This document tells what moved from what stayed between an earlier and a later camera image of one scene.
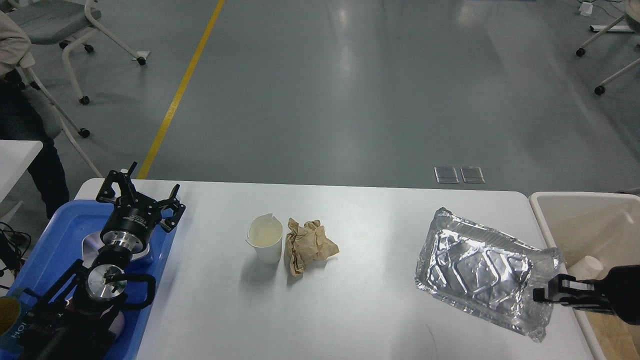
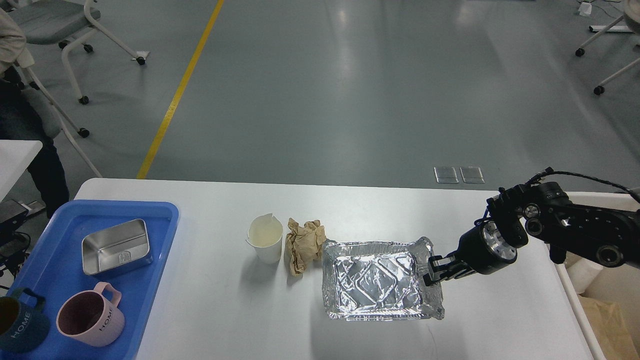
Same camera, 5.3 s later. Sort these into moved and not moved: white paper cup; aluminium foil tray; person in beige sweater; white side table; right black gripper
Moved: right black gripper; aluminium foil tray
Not moved: white side table; white paper cup; person in beige sweater
